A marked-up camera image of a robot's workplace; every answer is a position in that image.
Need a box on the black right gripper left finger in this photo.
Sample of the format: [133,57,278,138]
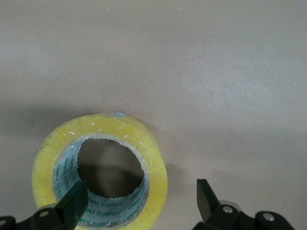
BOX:
[0,181,88,230]

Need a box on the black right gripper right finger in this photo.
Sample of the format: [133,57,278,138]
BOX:
[194,179,295,230]

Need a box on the yellow packing tape roll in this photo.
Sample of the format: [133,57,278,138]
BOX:
[32,111,168,228]

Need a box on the table cover sheet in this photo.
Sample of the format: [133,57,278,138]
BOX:
[0,0,307,230]

